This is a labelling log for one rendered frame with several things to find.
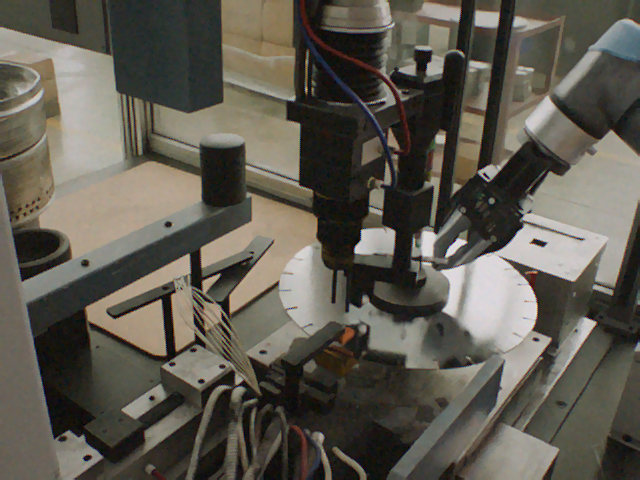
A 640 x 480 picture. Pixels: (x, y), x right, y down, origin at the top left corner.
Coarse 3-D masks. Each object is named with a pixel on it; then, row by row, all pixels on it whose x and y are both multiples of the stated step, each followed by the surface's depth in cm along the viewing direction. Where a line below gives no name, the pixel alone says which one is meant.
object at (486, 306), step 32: (320, 256) 97; (288, 288) 89; (320, 288) 90; (480, 288) 91; (512, 288) 91; (320, 320) 83; (352, 320) 84; (384, 320) 84; (416, 320) 84; (448, 320) 84; (480, 320) 84; (512, 320) 85; (352, 352) 78; (384, 352) 78; (416, 352) 78; (448, 352) 79; (480, 352) 79
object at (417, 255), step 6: (414, 240) 92; (414, 246) 90; (378, 252) 88; (384, 252) 88; (390, 252) 88; (414, 252) 88; (420, 252) 88; (414, 258) 87; (420, 258) 87; (426, 258) 88; (432, 258) 88; (438, 258) 88; (444, 258) 88; (420, 264) 88
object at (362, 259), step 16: (400, 240) 78; (368, 256) 82; (400, 256) 79; (352, 272) 81; (368, 272) 80; (384, 272) 80; (400, 272) 79; (416, 272) 79; (352, 288) 82; (368, 288) 83; (352, 304) 83
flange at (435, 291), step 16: (432, 272) 92; (384, 288) 88; (400, 288) 88; (416, 288) 88; (432, 288) 88; (448, 288) 89; (384, 304) 86; (400, 304) 85; (416, 304) 85; (432, 304) 86
